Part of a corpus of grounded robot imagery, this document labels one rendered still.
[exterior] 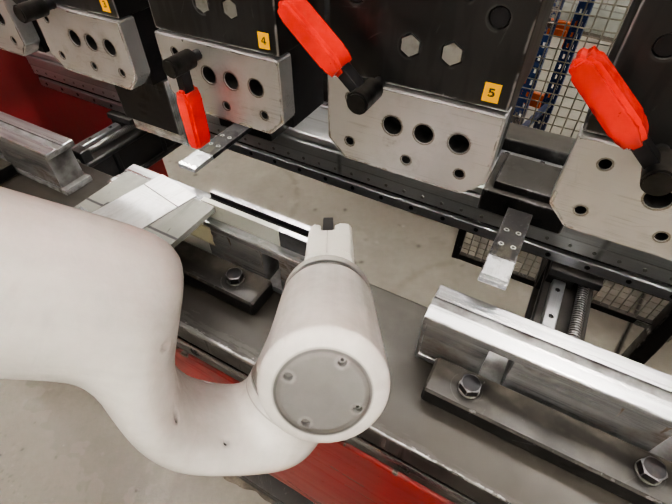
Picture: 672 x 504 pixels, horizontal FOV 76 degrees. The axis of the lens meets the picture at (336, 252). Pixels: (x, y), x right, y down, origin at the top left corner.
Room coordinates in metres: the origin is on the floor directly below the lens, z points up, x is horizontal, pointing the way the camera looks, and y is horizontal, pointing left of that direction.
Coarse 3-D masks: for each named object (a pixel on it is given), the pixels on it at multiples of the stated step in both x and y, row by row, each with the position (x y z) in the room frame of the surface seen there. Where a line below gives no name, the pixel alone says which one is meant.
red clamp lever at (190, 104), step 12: (168, 60) 0.40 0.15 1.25; (180, 60) 0.40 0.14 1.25; (192, 60) 0.41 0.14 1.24; (168, 72) 0.40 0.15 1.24; (180, 72) 0.40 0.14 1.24; (180, 84) 0.40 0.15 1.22; (192, 84) 0.41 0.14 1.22; (180, 96) 0.40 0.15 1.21; (192, 96) 0.40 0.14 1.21; (180, 108) 0.40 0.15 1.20; (192, 108) 0.40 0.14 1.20; (192, 120) 0.40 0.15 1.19; (204, 120) 0.41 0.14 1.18; (192, 132) 0.40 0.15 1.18; (204, 132) 0.41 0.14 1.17; (192, 144) 0.40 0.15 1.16; (204, 144) 0.40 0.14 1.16
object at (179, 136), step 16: (128, 96) 0.55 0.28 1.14; (144, 96) 0.53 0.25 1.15; (160, 96) 0.52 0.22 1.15; (176, 96) 0.52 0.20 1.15; (128, 112) 0.56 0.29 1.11; (144, 112) 0.54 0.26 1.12; (160, 112) 0.52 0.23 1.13; (176, 112) 0.52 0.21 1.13; (144, 128) 0.56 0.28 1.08; (160, 128) 0.53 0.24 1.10; (176, 128) 0.51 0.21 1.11
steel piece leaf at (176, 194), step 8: (160, 176) 0.56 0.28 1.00; (144, 184) 0.54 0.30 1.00; (152, 184) 0.54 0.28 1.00; (160, 184) 0.54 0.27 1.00; (168, 184) 0.54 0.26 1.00; (176, 184) 0.54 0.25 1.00; (160, 192) 0.52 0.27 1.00; (168, 192) 0.52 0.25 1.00; (176, 192) 0.52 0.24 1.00; (184, 192) 0.52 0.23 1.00; (168, 200) 0.50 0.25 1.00; (176, 200) 0.50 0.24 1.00; (184, 200) 0.50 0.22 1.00
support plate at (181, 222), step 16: (128, 176) 0.56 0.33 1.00; (96, 192) 0.52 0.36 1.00; (112, 192) 0.52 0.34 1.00; (128, 192) 0.52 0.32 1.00; (80, 208) 0.48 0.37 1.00; (96, 208) 0.48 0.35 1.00; (192, 208) 0.48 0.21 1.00; (208, 208) 0.48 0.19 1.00; (160, 224) 0.45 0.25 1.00; (176, 224) 0.45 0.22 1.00; (192, 224) 0.45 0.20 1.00; (176, 240) 0.42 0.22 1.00
